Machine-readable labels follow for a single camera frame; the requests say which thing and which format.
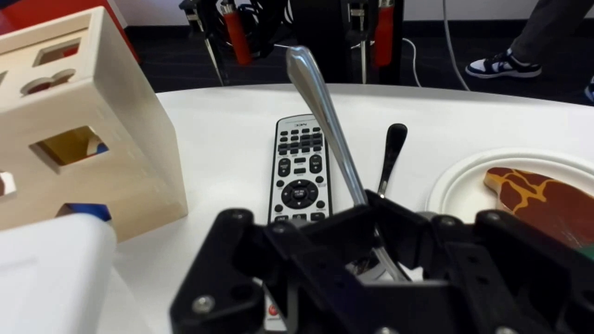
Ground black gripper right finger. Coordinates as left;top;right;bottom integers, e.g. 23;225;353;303
364;188;594;334

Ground blue white sneaker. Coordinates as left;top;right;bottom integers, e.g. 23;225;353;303
463;49;544;82

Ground person leg dark trousers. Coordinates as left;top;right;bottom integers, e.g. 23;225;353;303
509;0;594;64

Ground white floor cable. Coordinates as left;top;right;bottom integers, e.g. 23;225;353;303
440;0;474;93

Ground wooden shape sorter box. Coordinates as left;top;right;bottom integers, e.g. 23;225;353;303
0;6;190;244

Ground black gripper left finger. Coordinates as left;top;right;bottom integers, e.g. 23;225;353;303
169;207;398;334

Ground plain white paper plate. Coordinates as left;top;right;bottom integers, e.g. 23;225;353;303
427;147;594;225

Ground silver metal spoon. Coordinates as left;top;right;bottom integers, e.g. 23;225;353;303
284;45;411;285

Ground black handled utensil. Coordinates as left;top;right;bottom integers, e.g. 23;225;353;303
375;121;411;201

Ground giraffe pattern wooden piece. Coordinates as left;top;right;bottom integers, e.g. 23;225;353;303
481;166;594;249

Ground grey remote control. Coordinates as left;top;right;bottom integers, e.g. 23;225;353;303
262;114;334;333

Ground white plastic storage container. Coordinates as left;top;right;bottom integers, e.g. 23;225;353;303
0;212;119;334

